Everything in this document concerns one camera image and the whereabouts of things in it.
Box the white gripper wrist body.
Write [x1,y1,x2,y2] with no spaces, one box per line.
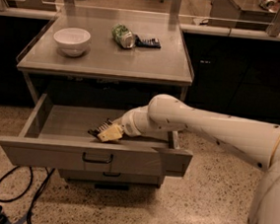
[119,106,156,137]

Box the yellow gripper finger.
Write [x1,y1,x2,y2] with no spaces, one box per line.
[98,123,123,142]

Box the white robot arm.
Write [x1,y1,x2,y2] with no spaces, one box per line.
[97,94,280,224]

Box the lower grey drawer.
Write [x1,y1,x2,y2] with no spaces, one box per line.
[58,169,165,187]

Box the open grey top drawer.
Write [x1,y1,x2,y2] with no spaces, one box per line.
[0,94,192,178]

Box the grey cabinet with counter top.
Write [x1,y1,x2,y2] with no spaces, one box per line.
[4,0,201,198]

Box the blue snack bar wrapper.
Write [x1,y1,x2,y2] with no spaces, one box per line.
[135,36,161,48]

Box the green crushed soda can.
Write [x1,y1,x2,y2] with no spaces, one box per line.
[111,24,135,49]

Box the white ceramic bowl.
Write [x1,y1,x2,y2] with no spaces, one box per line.
[53,28,91,57]

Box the silver object on far desk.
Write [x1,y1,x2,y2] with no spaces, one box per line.
[258,0,277,10]

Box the black top drawer handle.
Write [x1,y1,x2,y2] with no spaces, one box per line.
[82,152,114,164]

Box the black drawer handle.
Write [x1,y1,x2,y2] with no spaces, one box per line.
[82,152,114,164]
[103,172,121,178]

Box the black lower drawer handle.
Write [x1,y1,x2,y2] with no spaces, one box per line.
[103,172,121,178]

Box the black straight cable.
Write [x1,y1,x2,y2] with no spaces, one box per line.
[26,165,56,224]

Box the black looped cable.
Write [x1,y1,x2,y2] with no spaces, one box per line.
[0,163,35,205]

